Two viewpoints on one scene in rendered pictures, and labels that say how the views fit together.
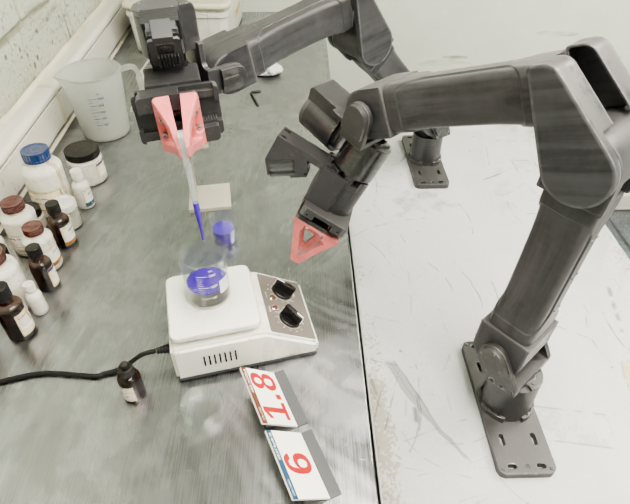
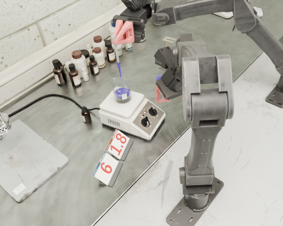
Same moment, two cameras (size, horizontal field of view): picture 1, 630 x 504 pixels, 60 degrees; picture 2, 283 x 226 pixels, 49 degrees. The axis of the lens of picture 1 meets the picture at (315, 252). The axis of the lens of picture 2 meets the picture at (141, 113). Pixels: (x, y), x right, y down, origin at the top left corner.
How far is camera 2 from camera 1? 0.51 m
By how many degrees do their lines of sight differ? 33
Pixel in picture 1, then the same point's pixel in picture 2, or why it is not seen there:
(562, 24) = not seen: outside the picture
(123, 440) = (73, 131)
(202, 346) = (108, 115)
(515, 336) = (187, 168)
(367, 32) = (239, 15)
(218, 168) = not seen: hidden behind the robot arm
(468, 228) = (268, 131)
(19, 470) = (45, 122)
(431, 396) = (172, 181)
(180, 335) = (102, 106)
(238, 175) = not seen: hidden behind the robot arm
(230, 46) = (167, 6)
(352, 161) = (177, 70)
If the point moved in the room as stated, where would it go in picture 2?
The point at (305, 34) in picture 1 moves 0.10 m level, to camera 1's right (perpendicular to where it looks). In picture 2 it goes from (205, 8) to (234, 18)
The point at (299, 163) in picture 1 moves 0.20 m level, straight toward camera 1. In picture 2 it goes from (163, 63) to (117, 99)
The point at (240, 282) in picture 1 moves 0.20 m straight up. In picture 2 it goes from (136, 100) to (130, 51)
